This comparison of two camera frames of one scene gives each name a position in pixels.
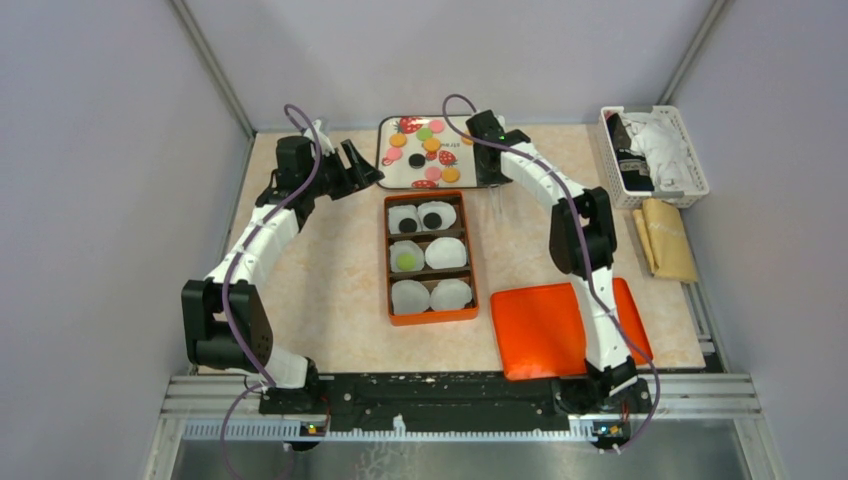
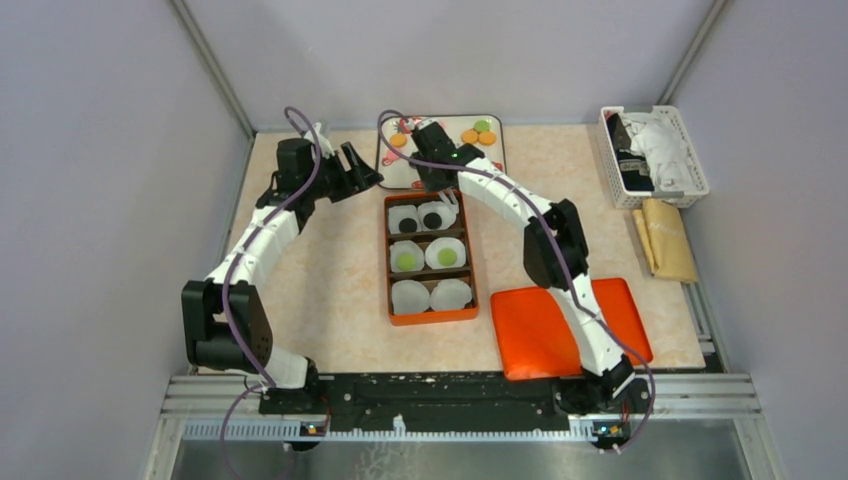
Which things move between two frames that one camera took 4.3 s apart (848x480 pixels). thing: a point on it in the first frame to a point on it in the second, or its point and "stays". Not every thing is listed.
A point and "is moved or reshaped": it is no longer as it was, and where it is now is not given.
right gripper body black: x=487 y=177 to x=428 y=179
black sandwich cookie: x=432 y=220 stays
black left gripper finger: x=354 y=159 stays
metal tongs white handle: x=496 y=196 is moved or reshaped
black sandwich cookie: x=408 y=225 stays
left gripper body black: x=333 y=179 stays
